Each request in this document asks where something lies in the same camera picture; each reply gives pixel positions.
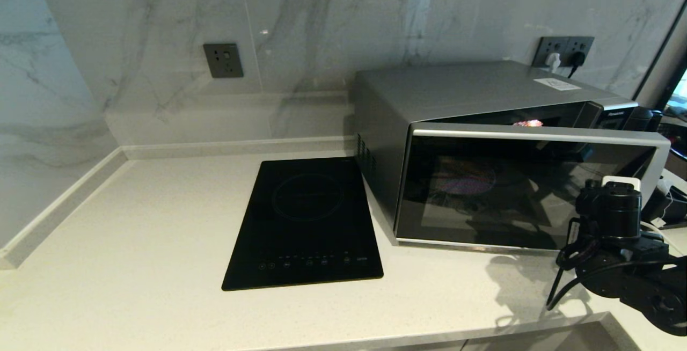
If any silver microwave oven body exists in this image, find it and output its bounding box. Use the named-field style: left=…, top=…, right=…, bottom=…
left=352, top=61, right=639, bottom=233

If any white paper sticker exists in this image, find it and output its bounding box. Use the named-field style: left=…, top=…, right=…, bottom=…
left=533, top=78, right=582, bottom=92

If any black power plug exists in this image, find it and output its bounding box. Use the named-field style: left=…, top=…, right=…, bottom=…
left=567, top=52, right=587, bottom=79

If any grey cabinet door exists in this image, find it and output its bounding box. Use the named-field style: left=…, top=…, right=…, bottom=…
left=464, top=320, right=612, bottom=351
left=370, top=339, right=467, bottom=351

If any black induction cooktop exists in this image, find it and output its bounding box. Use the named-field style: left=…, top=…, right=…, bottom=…
left=222, top=157, right=384, bottom=291

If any dark window frame post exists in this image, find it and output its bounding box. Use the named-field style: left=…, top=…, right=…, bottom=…
left=633, top=0, right=687, bottom=107

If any dark grey wall socket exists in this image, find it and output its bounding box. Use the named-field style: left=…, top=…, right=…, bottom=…
left=566, top=36, right=595, bottom=67
left=533, top=36, right=568, bottom=68
left=203, top=43, right=244, bottom=79

